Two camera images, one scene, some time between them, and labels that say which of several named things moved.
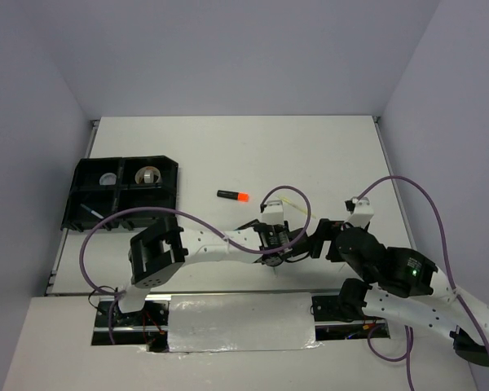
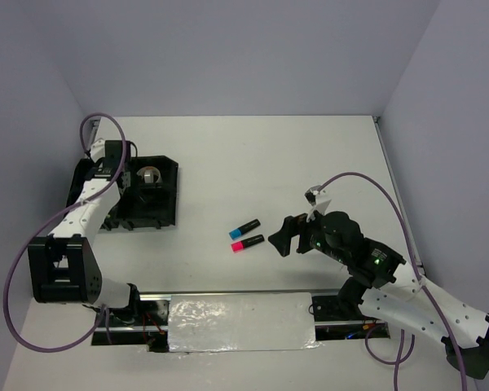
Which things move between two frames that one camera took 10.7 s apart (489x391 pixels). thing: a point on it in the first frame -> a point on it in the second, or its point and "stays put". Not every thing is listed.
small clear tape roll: x=148 y=177 stays put
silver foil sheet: x=228 y=322 stays put
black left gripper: x=278 y=228 -> x=129 y=169
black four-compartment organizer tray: x=103 y=186 stays put
